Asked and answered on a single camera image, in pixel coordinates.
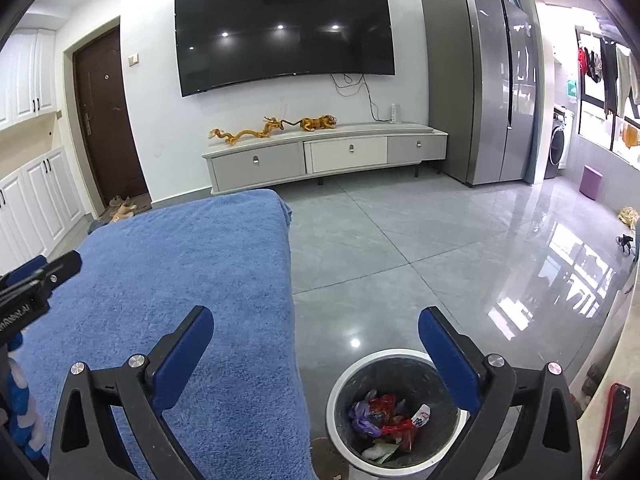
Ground white lower shoe cabinet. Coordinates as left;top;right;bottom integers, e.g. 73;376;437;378
0;148;86;274

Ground hanging clothes on rack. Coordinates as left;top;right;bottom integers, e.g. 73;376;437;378
577;32;639;122

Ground white marble coffee table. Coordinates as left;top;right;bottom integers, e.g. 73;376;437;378
570;266;639;479

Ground white round trash bin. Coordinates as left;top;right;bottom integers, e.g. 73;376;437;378
326;349;469;479

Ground purple plastic wrapper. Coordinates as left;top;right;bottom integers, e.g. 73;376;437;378
349;389;383;438

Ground black wall television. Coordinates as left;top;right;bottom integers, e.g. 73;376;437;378
175;0;395;96

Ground blue fuzzy blanket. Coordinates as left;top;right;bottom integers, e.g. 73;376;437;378
14;187;319;480

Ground purple square stool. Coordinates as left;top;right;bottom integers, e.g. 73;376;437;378
579;165;603;200

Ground red snack wrapper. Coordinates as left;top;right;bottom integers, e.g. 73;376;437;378
371;393;416;438

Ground white upper wall cabinet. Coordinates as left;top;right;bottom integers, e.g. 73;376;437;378
1;29;56;130

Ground white grey TV cabinet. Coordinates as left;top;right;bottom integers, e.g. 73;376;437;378
203;122;448;195

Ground yellow cloth on floor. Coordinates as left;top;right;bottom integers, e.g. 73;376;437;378
617;206;640;230

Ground dark brown entrance door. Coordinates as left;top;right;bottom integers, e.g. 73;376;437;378
73;27;148;205

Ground pink white snack packet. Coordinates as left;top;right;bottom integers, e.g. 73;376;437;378
410;404;431;428

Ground red-cased smartphone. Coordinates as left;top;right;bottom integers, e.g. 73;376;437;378
590;382;631;479

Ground tan slipper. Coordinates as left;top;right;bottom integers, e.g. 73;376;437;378
110;195;138;223

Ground grey double-door refrigerator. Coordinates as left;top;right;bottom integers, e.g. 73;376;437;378
421;0;538;186

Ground white washing machine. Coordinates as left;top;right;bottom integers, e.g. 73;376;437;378
544;106;574;180

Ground golden dragon ornament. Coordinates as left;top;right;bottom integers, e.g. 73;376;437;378
207;115;337;145

